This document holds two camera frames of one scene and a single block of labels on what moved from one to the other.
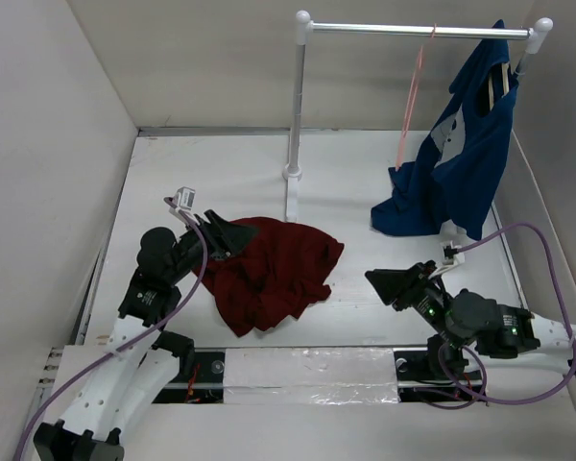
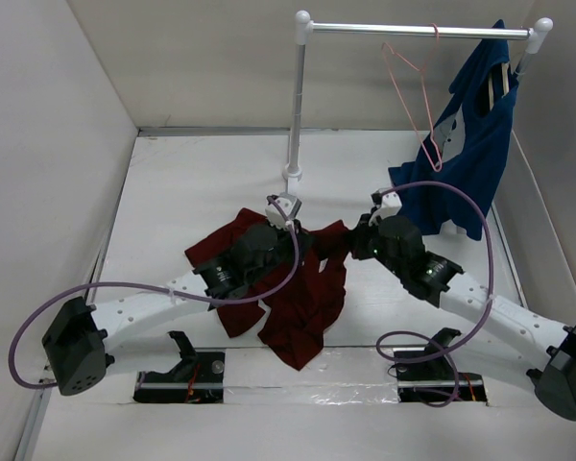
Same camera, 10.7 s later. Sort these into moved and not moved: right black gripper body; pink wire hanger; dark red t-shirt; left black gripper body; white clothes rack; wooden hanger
Moved: pink wire hanger; dark red t-shirt; right black gripper body; left black gripper body
Not moved: white clothes rack; wooden hanger
